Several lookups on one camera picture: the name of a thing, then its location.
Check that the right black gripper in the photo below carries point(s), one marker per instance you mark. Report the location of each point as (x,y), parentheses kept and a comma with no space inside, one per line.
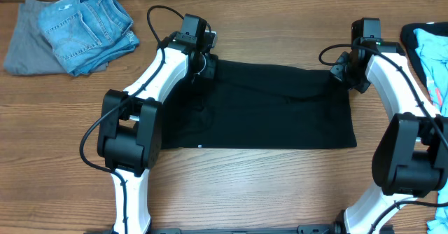
(342,72)

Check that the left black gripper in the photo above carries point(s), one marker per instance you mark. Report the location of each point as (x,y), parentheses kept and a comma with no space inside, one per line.
(209,72)

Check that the black polo shirt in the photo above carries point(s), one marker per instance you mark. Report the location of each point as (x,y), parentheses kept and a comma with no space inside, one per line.
(258,106)

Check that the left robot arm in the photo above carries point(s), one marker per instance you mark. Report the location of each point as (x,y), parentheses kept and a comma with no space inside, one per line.
(130,129)

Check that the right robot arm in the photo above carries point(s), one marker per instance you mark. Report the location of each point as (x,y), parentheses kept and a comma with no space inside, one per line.
(411,158)

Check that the black garment under blue shirt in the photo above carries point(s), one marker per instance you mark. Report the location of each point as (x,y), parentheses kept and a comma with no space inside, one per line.
(409,40)

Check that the light blue t-shirt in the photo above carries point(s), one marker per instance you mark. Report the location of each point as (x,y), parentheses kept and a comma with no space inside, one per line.
(432,52)

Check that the folded blue denim jeans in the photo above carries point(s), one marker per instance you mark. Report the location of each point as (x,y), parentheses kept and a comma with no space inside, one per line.
(87,34)

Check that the folded grey garment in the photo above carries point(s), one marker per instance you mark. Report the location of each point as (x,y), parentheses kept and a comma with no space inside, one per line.
(29,53)

